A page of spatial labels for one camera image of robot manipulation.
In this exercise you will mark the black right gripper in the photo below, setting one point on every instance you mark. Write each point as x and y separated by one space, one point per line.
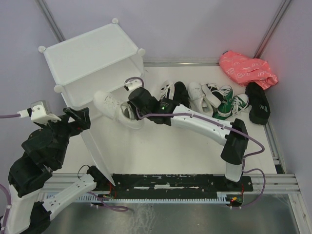
134 110

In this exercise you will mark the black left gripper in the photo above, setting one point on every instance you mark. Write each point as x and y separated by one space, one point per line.
82 122

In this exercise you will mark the white leather sneaker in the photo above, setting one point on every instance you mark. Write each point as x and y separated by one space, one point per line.
114 109
199 100

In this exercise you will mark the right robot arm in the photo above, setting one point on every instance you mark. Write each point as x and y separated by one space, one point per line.
232 136

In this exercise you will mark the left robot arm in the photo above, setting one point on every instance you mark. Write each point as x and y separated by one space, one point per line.
44 153

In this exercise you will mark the black slip-on shoe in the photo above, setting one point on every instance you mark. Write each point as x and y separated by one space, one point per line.
181 94
260 109

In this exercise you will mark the white plastic shoe cabinet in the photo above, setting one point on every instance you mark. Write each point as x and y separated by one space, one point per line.
99 60

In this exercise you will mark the black white canvas sneaker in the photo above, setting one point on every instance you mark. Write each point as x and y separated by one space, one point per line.
167 90

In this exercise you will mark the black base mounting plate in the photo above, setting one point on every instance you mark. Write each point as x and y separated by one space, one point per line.
203 185

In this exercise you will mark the green canvas sneaker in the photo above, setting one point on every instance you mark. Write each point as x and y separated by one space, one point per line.
239 103
224 110

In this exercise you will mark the pink patterned bag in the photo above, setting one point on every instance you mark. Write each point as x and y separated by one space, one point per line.
243 70

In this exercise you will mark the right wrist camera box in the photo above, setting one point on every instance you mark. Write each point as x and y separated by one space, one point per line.
132 84

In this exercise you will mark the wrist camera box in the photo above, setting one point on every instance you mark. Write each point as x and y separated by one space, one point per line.
132 84
39 113

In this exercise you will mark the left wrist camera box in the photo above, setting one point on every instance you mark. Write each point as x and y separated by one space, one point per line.
39 113

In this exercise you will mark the aluminium frame rail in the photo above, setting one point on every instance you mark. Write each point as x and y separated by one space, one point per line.
176 62

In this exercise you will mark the white slotted cable duct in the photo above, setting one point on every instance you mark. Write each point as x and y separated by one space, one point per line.
215 199

